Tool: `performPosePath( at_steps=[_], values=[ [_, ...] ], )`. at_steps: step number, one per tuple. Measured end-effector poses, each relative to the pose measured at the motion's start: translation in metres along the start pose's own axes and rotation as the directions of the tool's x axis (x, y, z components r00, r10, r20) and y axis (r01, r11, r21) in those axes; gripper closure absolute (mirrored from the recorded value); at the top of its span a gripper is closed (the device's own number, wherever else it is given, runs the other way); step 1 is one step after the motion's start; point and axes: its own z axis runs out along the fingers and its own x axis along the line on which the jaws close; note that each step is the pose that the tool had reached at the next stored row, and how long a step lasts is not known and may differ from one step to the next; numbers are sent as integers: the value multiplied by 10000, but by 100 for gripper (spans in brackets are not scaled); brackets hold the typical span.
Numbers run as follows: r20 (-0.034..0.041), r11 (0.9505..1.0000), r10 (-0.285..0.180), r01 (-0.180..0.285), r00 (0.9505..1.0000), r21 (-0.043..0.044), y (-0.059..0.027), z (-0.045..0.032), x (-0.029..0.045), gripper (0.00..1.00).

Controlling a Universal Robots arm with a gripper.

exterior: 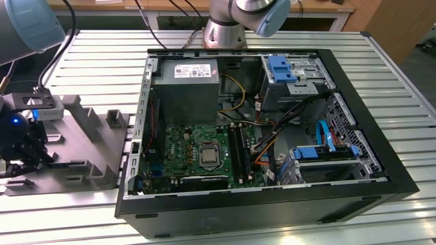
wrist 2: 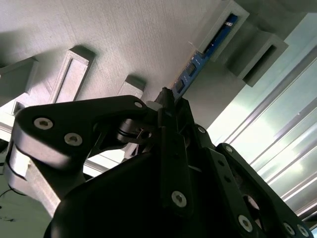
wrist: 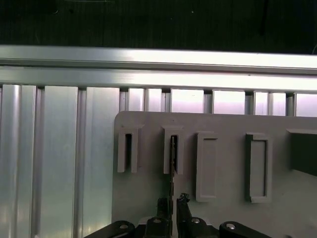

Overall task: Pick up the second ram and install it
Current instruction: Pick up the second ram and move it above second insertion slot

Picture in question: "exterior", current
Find grey parts rack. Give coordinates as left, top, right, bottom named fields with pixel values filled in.
left=0, top=94, right=138, bottom=197

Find green motherboard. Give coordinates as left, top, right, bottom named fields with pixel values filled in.
left=163, top=123, right=272, bottom=191

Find grey power supply unit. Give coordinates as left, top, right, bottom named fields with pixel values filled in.
left=151, top=58, right=222, bottom=126

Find CPU socket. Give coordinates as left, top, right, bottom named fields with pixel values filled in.
left=196, top=141, right=226, bottom=171

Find silver CPU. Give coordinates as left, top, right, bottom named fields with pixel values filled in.
left=200, top=148, right=222, bottom=164

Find black graphics card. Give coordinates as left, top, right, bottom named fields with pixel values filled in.
left=178, top=175, right=230, bottom=191

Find black open PC case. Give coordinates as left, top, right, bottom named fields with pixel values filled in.
left=114, top=47, right=420, bottom=239

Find blue drive bay latch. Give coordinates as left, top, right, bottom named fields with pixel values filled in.
left=267, top=55, right=298, bottom=84

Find grey metal drive cage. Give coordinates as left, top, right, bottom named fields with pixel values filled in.
left=260, top=54, right=338, bottom=111

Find hard disk in blue carrier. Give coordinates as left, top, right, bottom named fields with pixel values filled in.
left=292, top=144, right=360, bottom=161

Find grey metal disk bay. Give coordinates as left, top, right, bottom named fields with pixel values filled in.
left=288, top=144, right=375, bottom=185

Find wooden cabinet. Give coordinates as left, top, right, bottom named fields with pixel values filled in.
left=352, top=0, right=436, bottom=66

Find black chair base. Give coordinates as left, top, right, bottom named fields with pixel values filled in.
left=418, top=38, right=436, bottom=53

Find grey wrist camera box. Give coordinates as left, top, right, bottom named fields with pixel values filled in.
left=26, top=97, right=66, bottom=121

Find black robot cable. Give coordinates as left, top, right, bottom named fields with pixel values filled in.
left=170, top=0, right=206, bottom=21
left=34, top=0, right=78, bottom=94
left=134, top=0, right=170, bottom=50

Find cable with metal plug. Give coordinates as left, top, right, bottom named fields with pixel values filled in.
left=182, top=28, right=203, bottom=49

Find white green black wires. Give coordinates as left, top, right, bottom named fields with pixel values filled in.
left=218, top=112, right=267, bottom=126

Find yellow power wire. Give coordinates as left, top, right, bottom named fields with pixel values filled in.
left=218, top=73, right=247, bottom=113

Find black wire bundle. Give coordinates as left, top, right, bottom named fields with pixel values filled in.
left=252, top=94, right=330, bottom=154

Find wooden desk white frame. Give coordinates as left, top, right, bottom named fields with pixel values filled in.
left=44, top=0, right=358, bottom=33

